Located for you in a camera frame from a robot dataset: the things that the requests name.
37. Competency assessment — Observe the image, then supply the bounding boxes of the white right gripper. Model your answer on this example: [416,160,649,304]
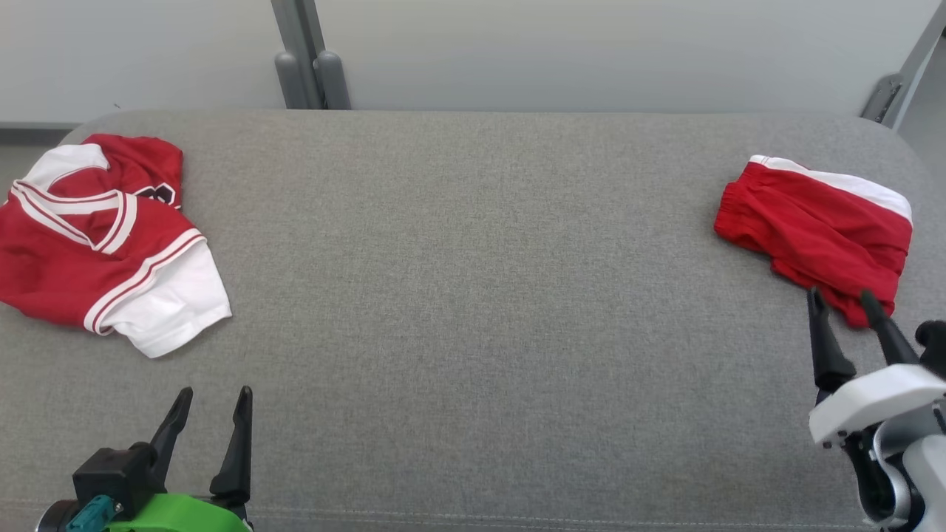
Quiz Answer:
[807,287,946,448]

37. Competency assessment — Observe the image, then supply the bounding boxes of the grey rounded post cap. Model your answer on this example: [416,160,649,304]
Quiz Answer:
[275,52,307,110]
[314,50,352,110]

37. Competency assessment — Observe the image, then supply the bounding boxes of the red white basketball jersey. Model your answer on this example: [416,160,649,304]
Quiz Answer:
[0,133,233,359]

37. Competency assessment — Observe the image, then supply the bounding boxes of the grey slanted metal frame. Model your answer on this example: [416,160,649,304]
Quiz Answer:
[883,0,946,130]

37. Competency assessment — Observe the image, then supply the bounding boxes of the grey metal partition post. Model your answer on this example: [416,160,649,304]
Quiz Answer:
[270,0,326,110]

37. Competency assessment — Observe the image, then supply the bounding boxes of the red shorts with white stripes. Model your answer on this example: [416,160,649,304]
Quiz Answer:
[714,154,914,330]

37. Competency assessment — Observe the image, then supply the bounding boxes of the teal left camera connector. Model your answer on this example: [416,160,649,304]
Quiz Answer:
[65,495,123,532]

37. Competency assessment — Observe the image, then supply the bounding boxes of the metal hinge bracket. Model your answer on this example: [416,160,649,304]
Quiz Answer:
[861,74,904,123]

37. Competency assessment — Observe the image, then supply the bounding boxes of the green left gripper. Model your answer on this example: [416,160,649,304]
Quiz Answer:
[103,386,253,532]

